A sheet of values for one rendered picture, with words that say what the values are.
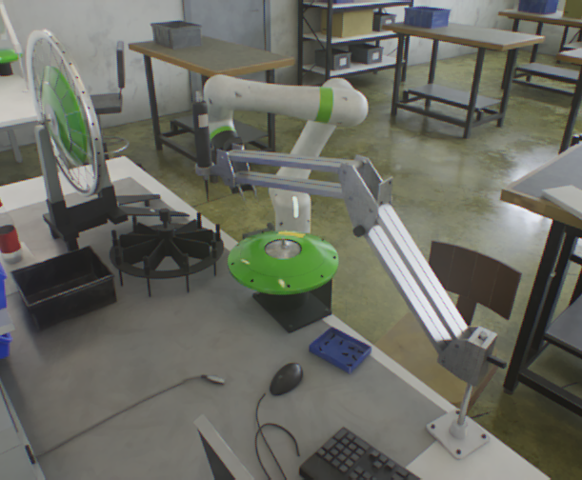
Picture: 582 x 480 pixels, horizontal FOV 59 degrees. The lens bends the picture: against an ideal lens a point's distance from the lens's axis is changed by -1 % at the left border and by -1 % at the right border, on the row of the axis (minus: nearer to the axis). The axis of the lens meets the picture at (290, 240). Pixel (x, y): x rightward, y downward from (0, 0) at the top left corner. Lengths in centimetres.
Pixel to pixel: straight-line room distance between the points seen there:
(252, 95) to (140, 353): 84
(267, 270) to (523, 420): 159
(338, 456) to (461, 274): 102
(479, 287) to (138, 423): 125
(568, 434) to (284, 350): 159
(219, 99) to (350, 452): 107
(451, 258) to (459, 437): 86
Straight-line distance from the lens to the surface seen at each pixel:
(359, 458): 115
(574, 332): 273
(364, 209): 102
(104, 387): 137
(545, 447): 256
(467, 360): 107
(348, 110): 173
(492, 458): 124
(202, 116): 131
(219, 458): 77
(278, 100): 168
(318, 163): 107
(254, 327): 145
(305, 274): 137
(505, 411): 263
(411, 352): 185
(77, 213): 189
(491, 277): 192
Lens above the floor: 186
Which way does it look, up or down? 31 degrees down
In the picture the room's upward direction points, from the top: straight up
